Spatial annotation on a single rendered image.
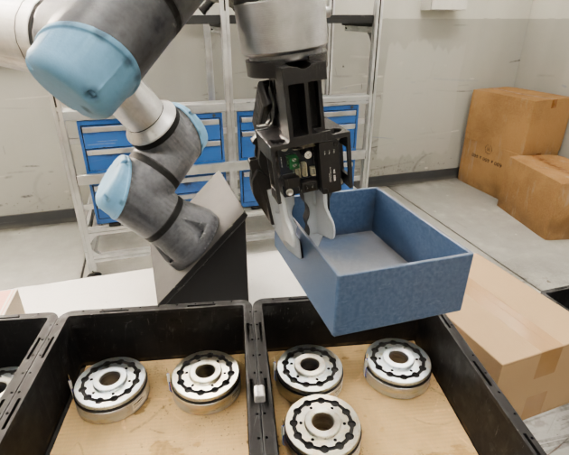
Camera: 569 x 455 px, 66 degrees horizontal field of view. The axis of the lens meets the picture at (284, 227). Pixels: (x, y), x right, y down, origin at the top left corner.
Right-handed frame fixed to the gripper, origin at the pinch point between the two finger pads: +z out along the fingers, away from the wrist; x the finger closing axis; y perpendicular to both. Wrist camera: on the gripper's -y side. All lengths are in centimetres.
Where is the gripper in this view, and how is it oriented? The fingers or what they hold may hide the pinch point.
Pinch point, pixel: (302, 243)
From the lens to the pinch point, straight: 49.1
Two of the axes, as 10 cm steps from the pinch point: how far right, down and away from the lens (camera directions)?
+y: 2.6, 4.2, -8.7
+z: 1.2, 8.8, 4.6
